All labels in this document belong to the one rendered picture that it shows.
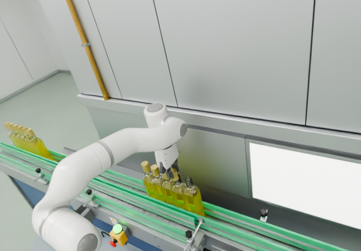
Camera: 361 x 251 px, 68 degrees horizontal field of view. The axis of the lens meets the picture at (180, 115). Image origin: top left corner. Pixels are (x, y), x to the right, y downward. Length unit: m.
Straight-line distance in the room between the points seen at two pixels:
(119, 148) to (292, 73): 0.57
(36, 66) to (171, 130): 6.66
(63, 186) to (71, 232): 0.12
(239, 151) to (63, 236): 0.67
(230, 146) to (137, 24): 0.60
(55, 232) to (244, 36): 0.76
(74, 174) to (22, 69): 6.56
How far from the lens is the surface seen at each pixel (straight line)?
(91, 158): 0.78
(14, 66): 7.17
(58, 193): 0.78
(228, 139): 1.07
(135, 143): 0.86
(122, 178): 1.58
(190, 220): 1.27
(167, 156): 1.05
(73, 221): 0.80
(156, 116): 0.93
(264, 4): 0.83
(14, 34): 7.21
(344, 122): 0.95
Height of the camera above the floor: 2.14
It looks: 32 degrees down
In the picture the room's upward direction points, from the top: 13 degrees counter-clockwise
